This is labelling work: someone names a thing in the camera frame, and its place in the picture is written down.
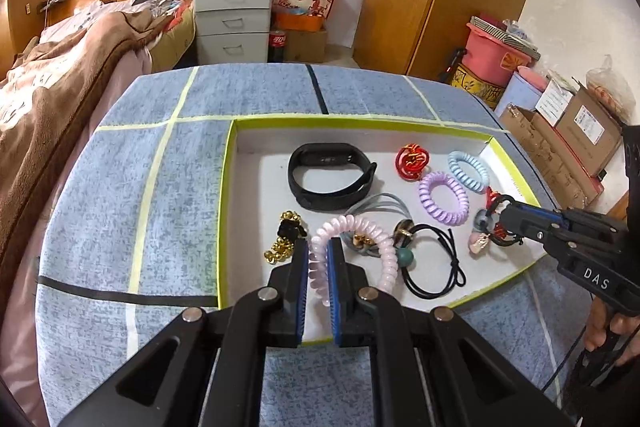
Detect long flat cardboard box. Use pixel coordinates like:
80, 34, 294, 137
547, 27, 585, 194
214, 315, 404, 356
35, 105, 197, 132
500, 104, 606, 210

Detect black hair tie green bead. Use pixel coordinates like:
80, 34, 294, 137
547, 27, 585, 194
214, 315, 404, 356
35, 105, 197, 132
392, 219, 466, 300

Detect light blue spiral hair tie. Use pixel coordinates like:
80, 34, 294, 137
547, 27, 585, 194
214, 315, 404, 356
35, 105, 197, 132
447, 151, 488, 194

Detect black hair tie pink bead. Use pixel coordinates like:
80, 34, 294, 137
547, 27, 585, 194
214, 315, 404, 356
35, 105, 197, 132
467, 207, 501, 255

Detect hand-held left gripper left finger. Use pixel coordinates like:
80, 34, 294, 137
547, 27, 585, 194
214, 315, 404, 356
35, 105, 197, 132
57, 239, 308, 427

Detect tan pillow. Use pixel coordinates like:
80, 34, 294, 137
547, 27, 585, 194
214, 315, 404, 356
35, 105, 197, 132
150, 7, 196, 72

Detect white labelled box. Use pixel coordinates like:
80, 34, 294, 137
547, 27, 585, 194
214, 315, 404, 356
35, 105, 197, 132
535, 79, 573, 128

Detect orange box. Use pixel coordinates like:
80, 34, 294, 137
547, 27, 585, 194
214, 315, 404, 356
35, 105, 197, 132
275, 11, 325, 32

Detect red knot charm gold thread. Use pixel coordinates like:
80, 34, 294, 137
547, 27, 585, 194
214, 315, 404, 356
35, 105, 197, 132
396, 143, 431, 182

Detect large open cardboard box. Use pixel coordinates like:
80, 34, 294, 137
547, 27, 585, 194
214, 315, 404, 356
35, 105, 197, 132
555, 92, 626, 178

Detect blue-grey plaid tablecloth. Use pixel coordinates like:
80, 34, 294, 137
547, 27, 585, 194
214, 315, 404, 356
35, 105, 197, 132
35, 64, 601, 427

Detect pink spiral hair tie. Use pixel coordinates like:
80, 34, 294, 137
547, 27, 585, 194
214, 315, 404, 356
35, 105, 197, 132
308, 215, 401, 305

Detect purple spiral hair tie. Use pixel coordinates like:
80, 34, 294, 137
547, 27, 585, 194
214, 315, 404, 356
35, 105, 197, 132
419, 172, 470, 227

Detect light blue box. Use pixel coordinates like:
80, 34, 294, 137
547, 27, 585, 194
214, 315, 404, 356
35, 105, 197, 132
495, 72, 543, 110

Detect brown fleece blanket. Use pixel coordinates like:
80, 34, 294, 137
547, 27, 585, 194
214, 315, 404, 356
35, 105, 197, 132
0, 9, 166, 303

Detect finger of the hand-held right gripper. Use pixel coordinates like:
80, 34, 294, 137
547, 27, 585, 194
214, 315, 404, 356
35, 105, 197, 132
502, 218, 562, 253
501, 197, 568, 229

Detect pink plastic bucket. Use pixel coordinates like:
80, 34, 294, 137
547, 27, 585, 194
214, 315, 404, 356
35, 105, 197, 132
465, 23, 536, 85

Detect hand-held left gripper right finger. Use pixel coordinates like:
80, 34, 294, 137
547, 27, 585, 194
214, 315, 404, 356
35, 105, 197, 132
326, 239, 576, 427

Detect black strap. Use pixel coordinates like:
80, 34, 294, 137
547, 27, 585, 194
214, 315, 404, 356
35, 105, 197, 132
562, 337, 640, 427

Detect person's dark clothing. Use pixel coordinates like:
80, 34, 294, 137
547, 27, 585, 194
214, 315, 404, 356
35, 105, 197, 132
621, 124, 640, 233

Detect clear plastic bag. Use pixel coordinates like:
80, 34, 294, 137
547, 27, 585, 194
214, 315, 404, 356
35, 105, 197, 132
585, 54, 631, 122

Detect yellow-green cardboard box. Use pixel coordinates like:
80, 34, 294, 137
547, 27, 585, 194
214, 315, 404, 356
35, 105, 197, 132
216, 117, 543, 348

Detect grey plastic drawer cabinet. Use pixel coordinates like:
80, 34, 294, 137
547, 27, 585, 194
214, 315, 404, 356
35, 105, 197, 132
192, 0, 276, 66

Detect grey-blue cord bracelet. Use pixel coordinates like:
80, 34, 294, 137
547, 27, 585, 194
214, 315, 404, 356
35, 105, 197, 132
345, 193, 408, 258

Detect black fitness band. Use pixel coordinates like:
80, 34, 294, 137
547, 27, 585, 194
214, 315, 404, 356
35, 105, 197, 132
287, 143, 378, 210

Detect pink bed sheet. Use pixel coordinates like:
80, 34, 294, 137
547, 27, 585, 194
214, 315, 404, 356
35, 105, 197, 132
0, 2, 153, 413

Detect small brown cardboard box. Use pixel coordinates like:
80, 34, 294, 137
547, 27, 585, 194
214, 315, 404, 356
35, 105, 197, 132
286, 28, 328, 62

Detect person's right hand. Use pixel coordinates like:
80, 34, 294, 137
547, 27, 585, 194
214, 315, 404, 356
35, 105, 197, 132
584, 294, 640, 367

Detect cola bottle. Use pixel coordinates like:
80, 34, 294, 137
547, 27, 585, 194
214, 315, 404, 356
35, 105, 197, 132
269, 28, 288, 62

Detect black hair tie gold bells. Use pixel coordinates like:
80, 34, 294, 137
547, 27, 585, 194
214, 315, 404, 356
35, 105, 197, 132
264, 211, 307, 264

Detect grey stack of trays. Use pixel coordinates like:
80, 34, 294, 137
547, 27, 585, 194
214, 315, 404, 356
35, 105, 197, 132
470, 16, 542, 60

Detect yellow black patterned tin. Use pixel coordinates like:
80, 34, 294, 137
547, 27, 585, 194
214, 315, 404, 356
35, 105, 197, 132
450, 63, 506, 108

